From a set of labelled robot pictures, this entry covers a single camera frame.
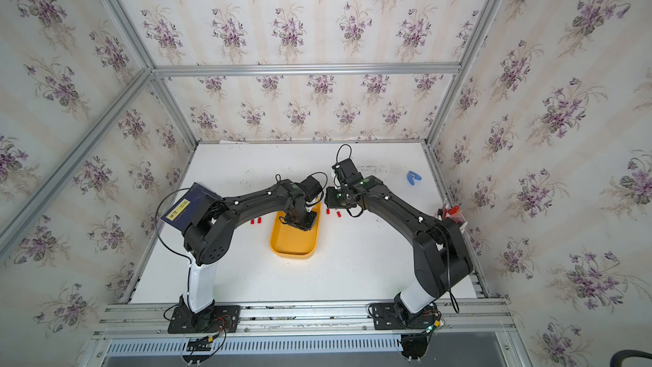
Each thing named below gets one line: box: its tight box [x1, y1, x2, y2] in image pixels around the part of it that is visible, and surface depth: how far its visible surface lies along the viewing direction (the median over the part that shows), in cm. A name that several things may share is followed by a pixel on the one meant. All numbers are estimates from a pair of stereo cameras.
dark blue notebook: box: [160, 181, 210, 233], surface depth 97 cm
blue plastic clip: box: [406, 169, 422, 187], surface depth 109 cm
